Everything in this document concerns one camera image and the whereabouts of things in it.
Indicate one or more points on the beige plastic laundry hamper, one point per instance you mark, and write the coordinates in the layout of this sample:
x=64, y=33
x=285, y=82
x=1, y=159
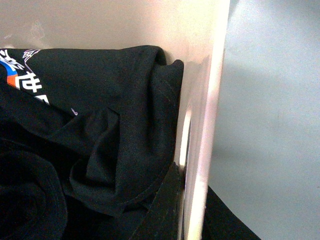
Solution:
x=193, y=31

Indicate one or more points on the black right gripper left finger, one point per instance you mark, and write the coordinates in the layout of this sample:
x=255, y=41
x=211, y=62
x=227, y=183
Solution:
x=161, y=220

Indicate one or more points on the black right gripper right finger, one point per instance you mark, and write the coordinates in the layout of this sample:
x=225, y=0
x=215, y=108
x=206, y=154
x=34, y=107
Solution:
x=221, y=224

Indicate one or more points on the black printed t-shirt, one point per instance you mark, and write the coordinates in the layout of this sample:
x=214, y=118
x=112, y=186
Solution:
x=86, y=140

